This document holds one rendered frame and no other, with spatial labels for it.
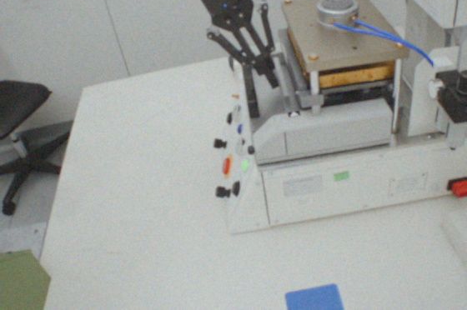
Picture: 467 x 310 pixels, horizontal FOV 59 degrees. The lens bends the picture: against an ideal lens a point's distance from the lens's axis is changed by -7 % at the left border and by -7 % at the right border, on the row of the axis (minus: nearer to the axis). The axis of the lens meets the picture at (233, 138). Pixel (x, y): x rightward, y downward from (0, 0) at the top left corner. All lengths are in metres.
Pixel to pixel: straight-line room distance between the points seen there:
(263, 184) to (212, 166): 0.28
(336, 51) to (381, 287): 0.43
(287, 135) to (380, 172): 0.21
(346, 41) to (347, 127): 0.15
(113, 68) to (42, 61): 0.40
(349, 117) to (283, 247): 0.30
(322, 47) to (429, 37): 0.23
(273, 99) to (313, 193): 0.20
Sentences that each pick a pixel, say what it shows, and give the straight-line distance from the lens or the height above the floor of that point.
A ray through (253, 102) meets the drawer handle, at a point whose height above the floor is 1.01.
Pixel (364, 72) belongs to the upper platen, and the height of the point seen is 1.05.
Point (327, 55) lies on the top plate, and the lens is 0.74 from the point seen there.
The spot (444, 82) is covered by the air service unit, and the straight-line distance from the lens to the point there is 0.73.
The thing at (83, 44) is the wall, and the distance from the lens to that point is 2.48.
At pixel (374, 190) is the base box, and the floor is 0.82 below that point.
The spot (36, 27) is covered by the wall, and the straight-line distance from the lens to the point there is 2.50.
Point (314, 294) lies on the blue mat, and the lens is 0.84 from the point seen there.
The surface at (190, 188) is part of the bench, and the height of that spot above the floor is 0.75.
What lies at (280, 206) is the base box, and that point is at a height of 0.82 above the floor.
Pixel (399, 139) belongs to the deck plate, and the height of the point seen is 0.93.
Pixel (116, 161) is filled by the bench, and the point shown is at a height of 0.75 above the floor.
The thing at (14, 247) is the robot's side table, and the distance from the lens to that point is 1.13.
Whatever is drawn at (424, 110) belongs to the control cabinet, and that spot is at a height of 0.99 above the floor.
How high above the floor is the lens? 1.48
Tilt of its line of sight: 39 degrees down
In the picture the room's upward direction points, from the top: 11 degrees counter-clockwise
